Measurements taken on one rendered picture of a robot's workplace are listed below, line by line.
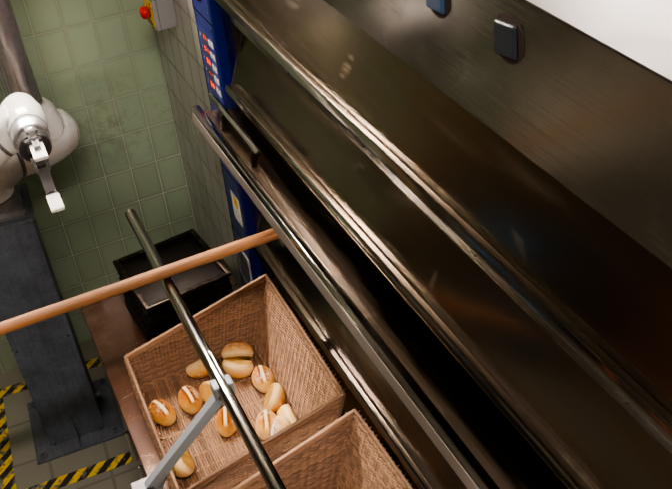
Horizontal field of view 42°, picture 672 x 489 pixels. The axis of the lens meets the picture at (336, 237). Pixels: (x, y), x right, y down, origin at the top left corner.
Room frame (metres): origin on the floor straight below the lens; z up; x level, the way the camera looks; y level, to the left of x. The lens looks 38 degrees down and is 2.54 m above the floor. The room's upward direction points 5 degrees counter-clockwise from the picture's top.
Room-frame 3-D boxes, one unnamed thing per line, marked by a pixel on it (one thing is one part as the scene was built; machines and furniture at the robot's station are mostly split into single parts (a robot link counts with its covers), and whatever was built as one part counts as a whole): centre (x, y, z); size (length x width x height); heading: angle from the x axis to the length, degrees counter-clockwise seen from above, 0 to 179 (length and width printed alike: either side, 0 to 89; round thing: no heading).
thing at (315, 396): (1.67, 0.33, 0.72); 0.56 x 0.49 x 0.28; 22
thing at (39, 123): (1.84, 0.71, 1.49); 0.09 x 0.06 x 0.09; 113
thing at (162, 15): (2.61, 0.49, 1.46); 0.10 x 0.07 x 0.10; 23
